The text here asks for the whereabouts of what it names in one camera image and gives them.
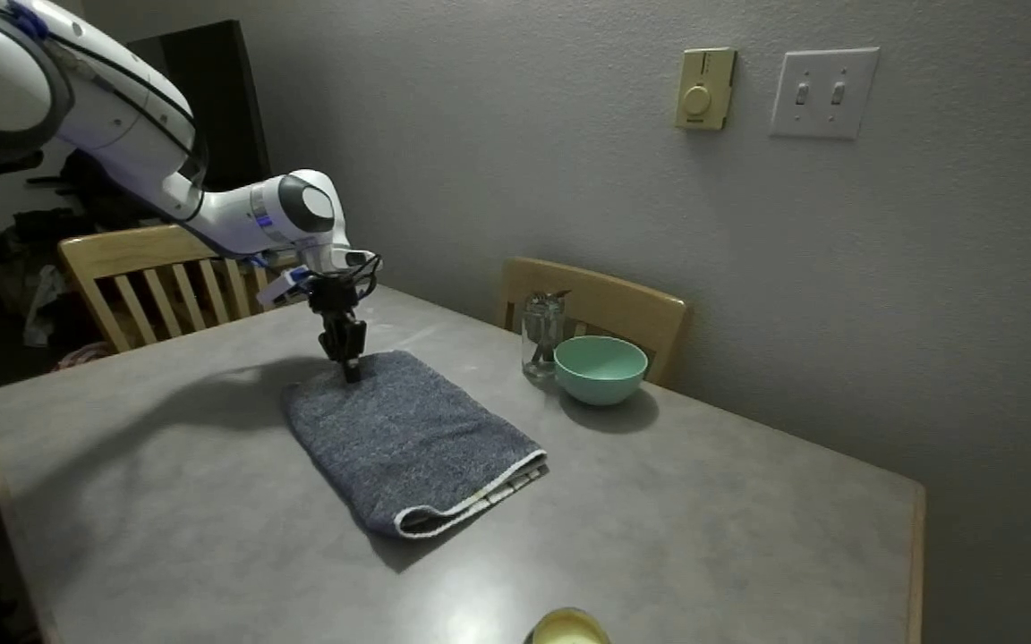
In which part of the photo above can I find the white double light switch plate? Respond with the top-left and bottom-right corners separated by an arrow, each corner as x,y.
766,43 -> 883,145

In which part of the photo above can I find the black monitor screen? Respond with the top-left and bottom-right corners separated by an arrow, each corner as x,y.
118,13 -> 275,193

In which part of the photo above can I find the beige wall thermostat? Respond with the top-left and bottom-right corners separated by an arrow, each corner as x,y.
673,43 -> 742,136

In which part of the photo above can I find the wooden chair with slatted back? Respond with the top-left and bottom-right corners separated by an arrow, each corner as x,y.
58,223 -> 304,357

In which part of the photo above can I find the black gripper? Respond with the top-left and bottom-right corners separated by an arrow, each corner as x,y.
304,267 -> 373,388

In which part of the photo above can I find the clear drinking glass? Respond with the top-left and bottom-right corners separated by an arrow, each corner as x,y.
519,285 -> 575,388

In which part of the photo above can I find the wooden chair with solid back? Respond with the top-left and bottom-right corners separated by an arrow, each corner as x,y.
496,253 -> 693,389

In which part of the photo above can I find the glass jar with yellow candle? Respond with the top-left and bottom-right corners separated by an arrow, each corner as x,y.
521,605 -> 612,644

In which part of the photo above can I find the teal ceramic bowl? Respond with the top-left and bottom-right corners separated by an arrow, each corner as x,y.
552,334 -> 652,411

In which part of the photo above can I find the grey towel with white stripes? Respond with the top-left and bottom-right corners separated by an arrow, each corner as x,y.
282,347 -> 552,543

